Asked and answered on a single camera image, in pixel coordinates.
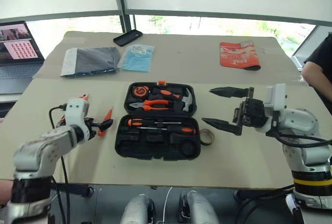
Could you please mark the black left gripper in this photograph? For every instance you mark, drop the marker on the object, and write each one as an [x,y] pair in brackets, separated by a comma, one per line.
[89,130]

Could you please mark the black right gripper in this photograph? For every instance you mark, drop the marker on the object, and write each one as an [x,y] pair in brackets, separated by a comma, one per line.
[252,113]

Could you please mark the black plastic tool case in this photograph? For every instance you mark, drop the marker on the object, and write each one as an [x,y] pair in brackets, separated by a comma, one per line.
[155,146]

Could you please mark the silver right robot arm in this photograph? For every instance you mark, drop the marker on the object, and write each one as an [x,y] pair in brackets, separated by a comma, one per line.
[298,117]

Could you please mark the bare person forearm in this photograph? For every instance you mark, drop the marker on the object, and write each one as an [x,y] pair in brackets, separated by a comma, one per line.
[311,75]

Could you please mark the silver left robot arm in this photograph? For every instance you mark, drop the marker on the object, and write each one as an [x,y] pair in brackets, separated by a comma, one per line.
[39,151]

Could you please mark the orange case latch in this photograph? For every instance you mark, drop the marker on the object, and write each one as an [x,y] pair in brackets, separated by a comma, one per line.
[161,82]

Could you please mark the black phone case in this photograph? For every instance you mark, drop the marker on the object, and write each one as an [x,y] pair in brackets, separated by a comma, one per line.
[127,38]

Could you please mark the roll of tape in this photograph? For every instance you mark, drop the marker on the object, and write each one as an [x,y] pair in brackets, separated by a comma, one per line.
[207,138]

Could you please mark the claw hammer orange grip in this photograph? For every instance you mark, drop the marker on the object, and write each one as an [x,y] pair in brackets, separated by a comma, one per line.
[187,100]

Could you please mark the orange black tape measure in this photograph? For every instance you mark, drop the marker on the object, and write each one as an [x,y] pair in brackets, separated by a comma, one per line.
[140,91]

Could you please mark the orange printed pouch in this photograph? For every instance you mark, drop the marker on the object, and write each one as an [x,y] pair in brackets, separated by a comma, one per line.
[238,55]

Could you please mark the dark grey bagged cloth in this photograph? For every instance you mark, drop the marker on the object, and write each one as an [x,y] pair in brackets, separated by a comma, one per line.
[93,60]

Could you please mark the small black box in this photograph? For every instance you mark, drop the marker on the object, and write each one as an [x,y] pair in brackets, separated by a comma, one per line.
[77,189]

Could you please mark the light blue plastic packet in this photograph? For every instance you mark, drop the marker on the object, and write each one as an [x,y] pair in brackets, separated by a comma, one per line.
[136,59]

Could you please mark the grey rounded shape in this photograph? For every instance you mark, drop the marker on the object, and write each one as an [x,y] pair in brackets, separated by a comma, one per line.
[137,211]
[199,208]

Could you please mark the person in black shirt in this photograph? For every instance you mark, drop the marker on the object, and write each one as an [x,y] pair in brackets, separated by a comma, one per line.
[323,50]

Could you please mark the open laptop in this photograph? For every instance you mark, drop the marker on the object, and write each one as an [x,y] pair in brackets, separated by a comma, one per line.
[15,53]

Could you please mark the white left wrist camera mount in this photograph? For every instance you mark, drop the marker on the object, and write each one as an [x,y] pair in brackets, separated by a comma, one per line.
[75,112]

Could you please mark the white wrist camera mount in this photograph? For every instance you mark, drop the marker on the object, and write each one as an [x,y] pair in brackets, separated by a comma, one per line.
[277,97]
[75,112]

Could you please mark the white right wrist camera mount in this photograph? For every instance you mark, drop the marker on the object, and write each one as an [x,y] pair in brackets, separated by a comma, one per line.
[277,97]

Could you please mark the grey window frame post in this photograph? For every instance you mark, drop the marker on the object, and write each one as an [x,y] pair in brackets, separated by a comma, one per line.
[127,23]

